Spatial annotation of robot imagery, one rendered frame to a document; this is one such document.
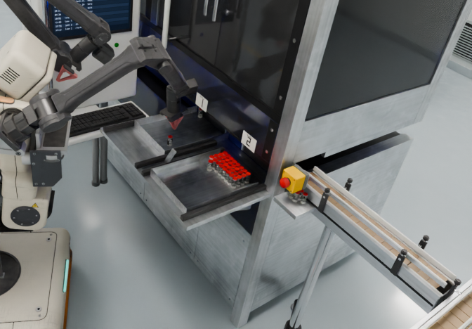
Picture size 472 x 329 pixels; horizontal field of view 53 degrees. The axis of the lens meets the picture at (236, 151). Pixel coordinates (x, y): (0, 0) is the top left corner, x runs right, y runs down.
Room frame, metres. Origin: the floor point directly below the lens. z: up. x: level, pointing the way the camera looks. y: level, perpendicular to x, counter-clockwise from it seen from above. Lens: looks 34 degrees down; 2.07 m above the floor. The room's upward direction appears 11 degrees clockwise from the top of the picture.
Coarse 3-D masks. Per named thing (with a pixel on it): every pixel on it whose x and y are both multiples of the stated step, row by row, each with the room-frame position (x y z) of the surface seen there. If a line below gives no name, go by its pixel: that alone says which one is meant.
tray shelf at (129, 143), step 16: (128, 128) 1.77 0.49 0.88; (112, 144) 1.64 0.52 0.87; (128, 144) 1.65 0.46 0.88; (144, 144) 1.67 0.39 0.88; (224, 144) 1.79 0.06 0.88; (128, 160) 1.54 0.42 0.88; (240, 160) 1.69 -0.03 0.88; (144, 176) 1.46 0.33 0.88; (256, 176) 1.60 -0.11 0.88; (160, 192) 1.39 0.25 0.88; (176, 208) 1.32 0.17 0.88; (224, 208) 1.37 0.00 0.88; (240, 208) 1.40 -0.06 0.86; (192, 224) 1.25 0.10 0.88
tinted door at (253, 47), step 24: (240, 0) 1.79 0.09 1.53; (264, 0) 1.70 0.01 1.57; (288, 0) 1.62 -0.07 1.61; (240, 24) 1.78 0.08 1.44; (264, 24) 1.69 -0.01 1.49; (288, 24) 1.61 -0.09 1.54; (240, 48) 1.76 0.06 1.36; (264, 48) 1.67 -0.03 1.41; (240, 72) 1.74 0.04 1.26; (264, 72) 1.65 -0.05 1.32; (264, 96) 1.63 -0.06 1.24
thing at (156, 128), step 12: (192, 108) 2.01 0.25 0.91; (144, 120) 1.82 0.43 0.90; (156, 120) 1.87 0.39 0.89; (192, 120) 1.94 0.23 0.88; (204, 120) 1.96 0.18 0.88; (144, 132) 1.73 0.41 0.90; (156, 132) 1.78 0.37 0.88; (168, 132) 1.80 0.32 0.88; (180, 132) 1.82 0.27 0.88; (192, 132) 1.84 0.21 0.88; (204, 132) 1.86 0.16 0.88; (216, 132) 1.88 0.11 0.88; (228, 132) 1.84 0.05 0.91; (156, 144) 1.66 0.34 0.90; (180, 144) 1.72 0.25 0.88; (192, 144) 1.71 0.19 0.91
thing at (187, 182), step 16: (192, 160) 1.61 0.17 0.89; (208, 160) 1.64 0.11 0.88; (160, 176) 1.47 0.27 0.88; (176, 176) 1.49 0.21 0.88; (192, 176) 1.52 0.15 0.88; (208, 176) 1.53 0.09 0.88; (176, 192) 1.40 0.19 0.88; (192, 192) 1.42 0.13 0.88; (208, 192) 1.44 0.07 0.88; (224, 192) 1.46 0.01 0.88; (192, 208) 1.30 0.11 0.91
